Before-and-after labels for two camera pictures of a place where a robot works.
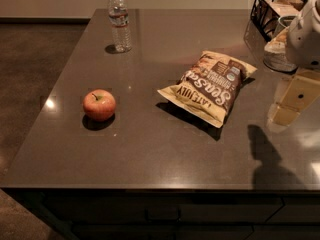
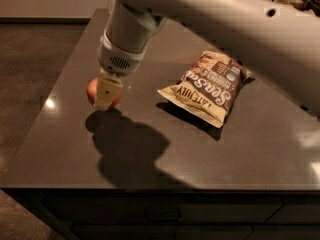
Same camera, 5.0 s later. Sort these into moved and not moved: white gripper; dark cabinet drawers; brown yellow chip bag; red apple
Moved: white gripper; red apple
Not moved: brown yellow chip bag; dark cabinet drawers
